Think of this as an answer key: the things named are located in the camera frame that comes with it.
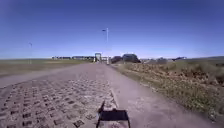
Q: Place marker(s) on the pale gate-like structure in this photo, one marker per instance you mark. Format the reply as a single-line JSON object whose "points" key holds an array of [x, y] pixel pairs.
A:
{"points": [[98, 57]]}

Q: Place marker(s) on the dark bushes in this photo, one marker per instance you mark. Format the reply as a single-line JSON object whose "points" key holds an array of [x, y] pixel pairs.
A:
{"points": [[129, 58]]}

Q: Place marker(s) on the tall street lamp pole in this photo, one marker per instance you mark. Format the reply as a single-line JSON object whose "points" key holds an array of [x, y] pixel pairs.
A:
{"points": [[31, 53], [107, 46]]}

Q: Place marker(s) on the row of distant buildings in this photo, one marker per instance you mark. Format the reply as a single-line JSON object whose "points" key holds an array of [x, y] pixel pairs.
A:
{"points": [[80, 58]]}

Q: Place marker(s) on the smooth grey concrete path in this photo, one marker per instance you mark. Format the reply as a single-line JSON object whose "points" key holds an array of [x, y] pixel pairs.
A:
{"points": [[140, 100]]}

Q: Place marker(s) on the distant building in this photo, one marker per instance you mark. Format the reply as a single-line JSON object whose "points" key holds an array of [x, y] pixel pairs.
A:
{"points": [[179, 58]]}

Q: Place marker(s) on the rough grass verge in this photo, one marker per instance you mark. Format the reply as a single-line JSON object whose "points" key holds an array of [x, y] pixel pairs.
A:
{"points": [[180, 83]]}

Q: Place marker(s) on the grid paver surface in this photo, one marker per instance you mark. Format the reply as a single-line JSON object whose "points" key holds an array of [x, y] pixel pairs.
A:
{"points": [[50, 103]]}

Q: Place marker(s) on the flat dry grass field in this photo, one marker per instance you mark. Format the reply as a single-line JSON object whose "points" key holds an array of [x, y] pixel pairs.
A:
{"points": [[33, 65]]}

